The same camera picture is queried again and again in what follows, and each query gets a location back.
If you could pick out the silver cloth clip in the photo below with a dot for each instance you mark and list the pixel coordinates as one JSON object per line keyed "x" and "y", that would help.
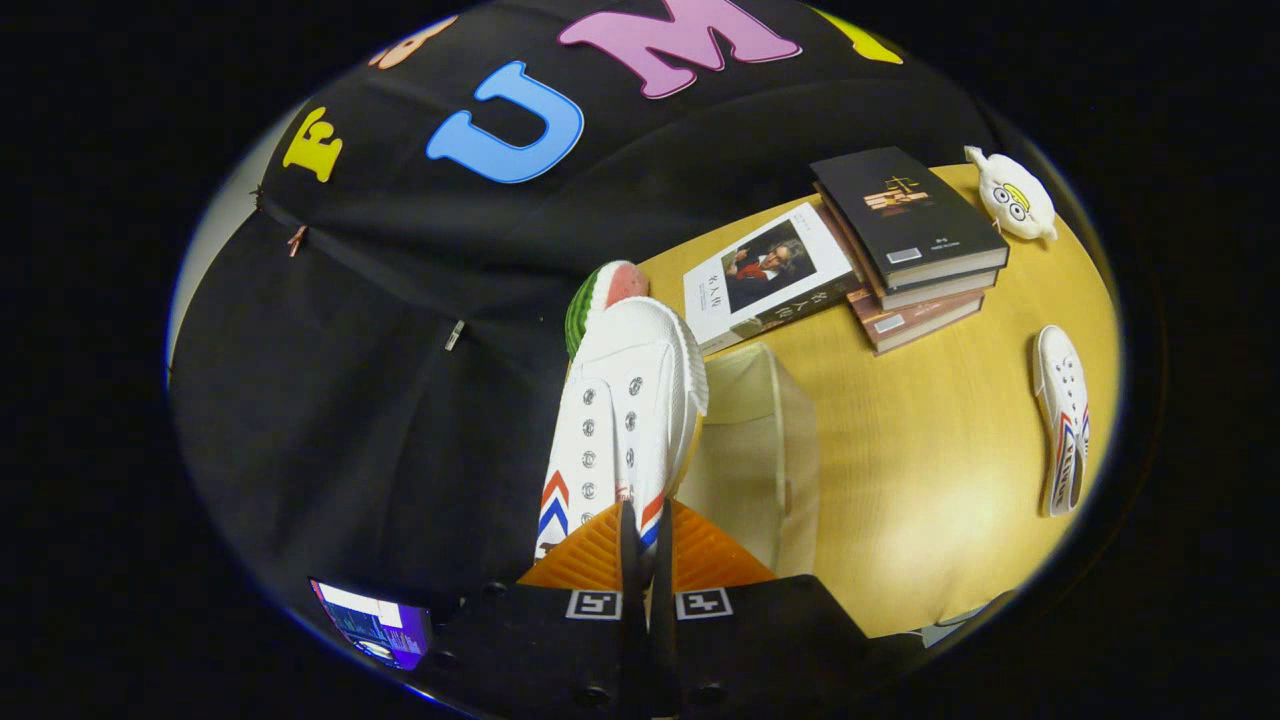
{"x": 454, "y": 335}

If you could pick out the white plush toy with eyes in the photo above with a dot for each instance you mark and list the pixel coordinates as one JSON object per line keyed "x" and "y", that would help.
{"x": 1012, "y": 195}

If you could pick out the black backdrop cloth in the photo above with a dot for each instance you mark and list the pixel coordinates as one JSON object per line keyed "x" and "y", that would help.
{"x": 400, "y": 400}

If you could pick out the white portrait cover book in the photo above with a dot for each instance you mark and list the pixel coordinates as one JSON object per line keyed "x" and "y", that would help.
{"x": 770, "y": 270}

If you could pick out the brown cover book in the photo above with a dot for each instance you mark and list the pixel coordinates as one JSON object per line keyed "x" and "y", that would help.
{"x": 920, "y": 322}

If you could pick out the grey cover book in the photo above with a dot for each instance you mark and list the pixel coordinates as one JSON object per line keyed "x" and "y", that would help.
{"x": 940, "y": 292}

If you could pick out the beige fabric storage box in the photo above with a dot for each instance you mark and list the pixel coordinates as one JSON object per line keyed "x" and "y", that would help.
{"x": 760, "y": 450}

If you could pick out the pink cloth clip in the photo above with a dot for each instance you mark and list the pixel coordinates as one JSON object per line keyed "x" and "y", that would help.
{"x": 296, "y": 240}

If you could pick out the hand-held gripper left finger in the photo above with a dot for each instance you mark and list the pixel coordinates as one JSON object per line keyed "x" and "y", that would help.
{"x": 632, "y": 620}

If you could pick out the black cover book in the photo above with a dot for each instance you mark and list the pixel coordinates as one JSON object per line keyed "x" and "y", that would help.
{"x": 900, "y": 215}

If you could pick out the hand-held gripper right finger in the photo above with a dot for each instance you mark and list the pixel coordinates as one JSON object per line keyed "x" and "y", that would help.
{"x": 662, "y": 620}

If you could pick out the lit computer screen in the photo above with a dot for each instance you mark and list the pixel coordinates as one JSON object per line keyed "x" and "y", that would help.
{"x": 375, "y": 625}

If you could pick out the white canvas shoe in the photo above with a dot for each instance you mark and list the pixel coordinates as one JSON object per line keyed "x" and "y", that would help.
{"x": 620, "y": 400}
{"x": 1062, "y": 420}

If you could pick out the watermelon slice plush toy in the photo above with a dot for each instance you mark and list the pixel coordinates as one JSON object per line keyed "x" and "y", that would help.
{"x": 590, "y": 305}

